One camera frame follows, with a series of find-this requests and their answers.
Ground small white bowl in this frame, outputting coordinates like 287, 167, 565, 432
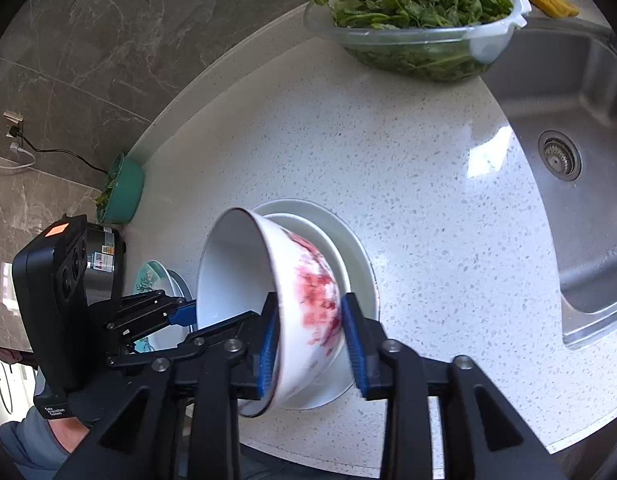
266, 214, 353, 297

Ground white plate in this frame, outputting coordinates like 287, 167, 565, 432
163, 270, 195, 351

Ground black power cable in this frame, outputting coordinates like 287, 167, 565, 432
16, 130, 115, 177

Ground teal floral plate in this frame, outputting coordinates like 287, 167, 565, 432
131, 260, 170, 353

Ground person's left forearm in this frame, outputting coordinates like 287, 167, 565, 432
0, 410, 94, 472

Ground yellow sponge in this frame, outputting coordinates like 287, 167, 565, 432
527, 0, 580, 17

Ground sink drain strainer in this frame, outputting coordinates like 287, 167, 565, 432
537, 130, 583, 181

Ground red floral bowl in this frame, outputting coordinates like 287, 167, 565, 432
196, 207, 345, 418

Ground clear glass bowl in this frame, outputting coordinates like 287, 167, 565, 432
303, 0, 533, 83

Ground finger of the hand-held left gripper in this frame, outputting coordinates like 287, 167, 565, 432
106, 290, 197, 332
106, 310, 263, 368

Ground black rice cooker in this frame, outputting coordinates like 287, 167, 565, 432
83, 224, 127, 307

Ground large white bowl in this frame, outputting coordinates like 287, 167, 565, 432
251, 199, 380, 411

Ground teal plastic basin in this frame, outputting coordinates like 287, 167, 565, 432
96, 152, 145, 225

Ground stainless steel sink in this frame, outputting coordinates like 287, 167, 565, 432
481, 15, 617, 352

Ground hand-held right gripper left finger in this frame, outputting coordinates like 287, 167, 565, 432
53, 292, 280, 480

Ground green leafy vegetables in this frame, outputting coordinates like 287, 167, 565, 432
313, 0, 514, 81

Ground vegetable scraps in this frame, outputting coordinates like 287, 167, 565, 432
93, 160, 123, 213

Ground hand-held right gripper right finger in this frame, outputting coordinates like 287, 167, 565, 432
340, 292, 567, 480

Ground wall power outlet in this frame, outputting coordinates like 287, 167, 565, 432
2, 111, 25, 139

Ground white plug cable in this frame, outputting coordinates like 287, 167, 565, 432
0, 142, 37, 174

